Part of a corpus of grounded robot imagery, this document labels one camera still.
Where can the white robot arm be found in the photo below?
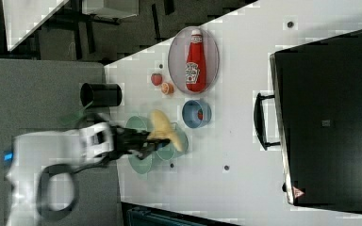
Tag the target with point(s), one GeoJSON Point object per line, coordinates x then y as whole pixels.
{"type": "Point", "coordinates": [44, 165]}

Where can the green mug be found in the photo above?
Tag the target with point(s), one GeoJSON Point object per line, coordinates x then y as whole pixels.
{"type": "Point", "coordinates": [169, 152]}

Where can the red plush strawberry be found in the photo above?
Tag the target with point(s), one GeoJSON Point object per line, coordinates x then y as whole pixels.
{"type": "Point", "coordinates": [156, 79]}

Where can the plush orange slice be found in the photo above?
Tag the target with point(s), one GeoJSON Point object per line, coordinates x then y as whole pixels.
{"type": "Point", "coordinates": [167, 88]}

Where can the small strawberry in bowl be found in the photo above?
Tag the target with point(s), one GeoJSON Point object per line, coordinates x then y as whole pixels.
{"type": "Point", "coordinates": [200, 115]}

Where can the black toaster oven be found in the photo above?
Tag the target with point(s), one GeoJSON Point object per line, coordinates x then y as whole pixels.
{"type": "Point", "coordinates": [317, 92]}

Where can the green perforated colander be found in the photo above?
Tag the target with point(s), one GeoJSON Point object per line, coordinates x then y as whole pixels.
{"type": "Point", "coordinates": [146, 165]}

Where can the yellow plush banana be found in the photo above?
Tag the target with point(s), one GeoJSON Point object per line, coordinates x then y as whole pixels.
{"type": "Point", "coordinates": [163, 130]}

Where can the red plush ketchup bottle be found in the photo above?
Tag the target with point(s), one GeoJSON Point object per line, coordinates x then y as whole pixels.
{"type": "Point", "coordinates": [195, 69]}

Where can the black cylinder mug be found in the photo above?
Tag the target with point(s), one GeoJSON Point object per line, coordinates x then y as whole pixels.
{"type": "Point", "coordinates": [100, 95]}

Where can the grey round plate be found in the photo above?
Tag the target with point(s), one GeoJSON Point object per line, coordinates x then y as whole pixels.
{"type": "Point", "coordinates": [178, 55]}

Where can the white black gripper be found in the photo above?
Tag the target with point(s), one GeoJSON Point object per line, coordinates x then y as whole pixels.
{"type": "Point", "coordinates": [103, 140]}

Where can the blue bowl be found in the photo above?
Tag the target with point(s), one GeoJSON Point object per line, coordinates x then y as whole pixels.
{"type": "Point", "coordinates": [190, 110]}

